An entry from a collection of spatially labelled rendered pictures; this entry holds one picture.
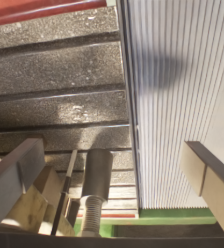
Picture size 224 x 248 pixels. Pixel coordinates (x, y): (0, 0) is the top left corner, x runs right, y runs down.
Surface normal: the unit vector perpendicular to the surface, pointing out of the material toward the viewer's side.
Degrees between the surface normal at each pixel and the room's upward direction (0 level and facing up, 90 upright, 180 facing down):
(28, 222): 90
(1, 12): 0
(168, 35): 61
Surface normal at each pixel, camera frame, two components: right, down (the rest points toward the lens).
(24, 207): 0.99, -0.07
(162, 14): -0.89, 0.38
